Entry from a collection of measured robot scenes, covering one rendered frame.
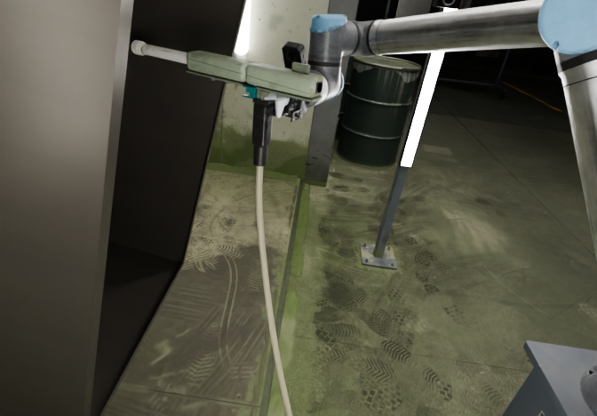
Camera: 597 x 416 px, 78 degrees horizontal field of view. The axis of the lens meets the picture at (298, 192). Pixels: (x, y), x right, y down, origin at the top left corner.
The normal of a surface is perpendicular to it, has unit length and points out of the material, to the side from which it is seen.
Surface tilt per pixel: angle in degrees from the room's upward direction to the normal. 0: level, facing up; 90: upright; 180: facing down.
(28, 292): 90
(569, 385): 0
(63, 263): 90
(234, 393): 0
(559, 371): 0
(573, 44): 83
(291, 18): 90
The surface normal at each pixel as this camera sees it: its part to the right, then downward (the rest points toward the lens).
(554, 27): -0.80, 0.09
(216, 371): 0.12, -0.87
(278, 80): -0.48, 0.37
